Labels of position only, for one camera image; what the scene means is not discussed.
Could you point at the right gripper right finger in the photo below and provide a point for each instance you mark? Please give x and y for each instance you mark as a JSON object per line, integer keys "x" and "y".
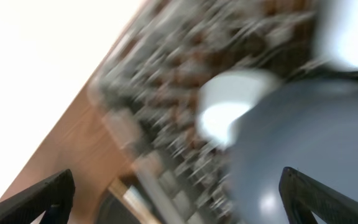
{"x": 304, "y": 198}

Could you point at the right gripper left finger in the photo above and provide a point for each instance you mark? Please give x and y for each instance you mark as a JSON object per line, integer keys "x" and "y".
{"x": 51, "y": 198}

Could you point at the dark blue plate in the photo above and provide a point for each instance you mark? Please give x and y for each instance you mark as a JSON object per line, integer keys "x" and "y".
{"x": 311, "y": 126}

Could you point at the wooden chopstick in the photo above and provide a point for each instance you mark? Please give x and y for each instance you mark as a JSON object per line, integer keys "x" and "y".
{"x": 133, "y": 202}

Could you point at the light blue cup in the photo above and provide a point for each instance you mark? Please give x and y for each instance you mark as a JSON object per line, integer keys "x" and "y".
{"x": 335, "y": 41}

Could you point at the grey dishwasher rack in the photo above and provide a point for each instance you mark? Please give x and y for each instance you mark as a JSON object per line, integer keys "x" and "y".
{"x": 150, "y": 82}

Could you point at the round black tray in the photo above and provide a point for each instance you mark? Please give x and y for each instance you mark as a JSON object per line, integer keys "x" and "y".
{"x": 113, "y": 211}

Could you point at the white bowl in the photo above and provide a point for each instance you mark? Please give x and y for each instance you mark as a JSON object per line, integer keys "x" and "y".
{"x": 225, "y": 98}

